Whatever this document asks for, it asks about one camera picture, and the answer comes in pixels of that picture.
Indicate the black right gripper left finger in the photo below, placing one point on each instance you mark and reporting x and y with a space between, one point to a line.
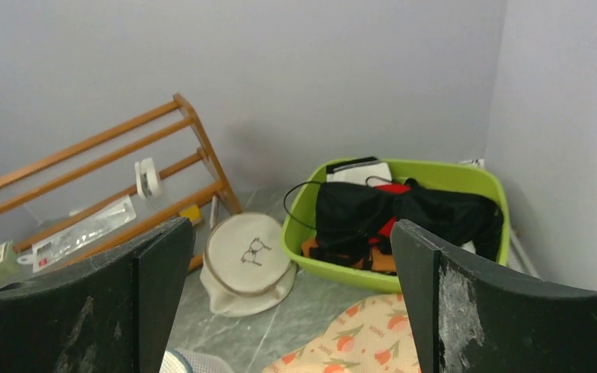
112 312

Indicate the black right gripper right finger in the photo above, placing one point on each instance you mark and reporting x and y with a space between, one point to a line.
469 314

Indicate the white mesh laundry bag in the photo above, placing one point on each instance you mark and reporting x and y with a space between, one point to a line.
184 361

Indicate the cream round laundry bag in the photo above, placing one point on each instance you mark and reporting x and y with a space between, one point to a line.
245 270

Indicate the clear plastic package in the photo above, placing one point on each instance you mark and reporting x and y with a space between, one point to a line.
63 243

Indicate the white clip on rack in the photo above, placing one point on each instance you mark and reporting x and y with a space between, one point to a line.
148 182

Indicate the black clothing pile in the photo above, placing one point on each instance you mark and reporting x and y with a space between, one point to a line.
354 222

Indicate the orange wooden rack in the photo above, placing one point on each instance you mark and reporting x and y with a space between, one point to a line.
71 183

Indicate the white folded garment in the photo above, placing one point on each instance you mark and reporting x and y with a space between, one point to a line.
369 171

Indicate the green plastic basin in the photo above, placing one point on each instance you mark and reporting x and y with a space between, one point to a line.
300 223

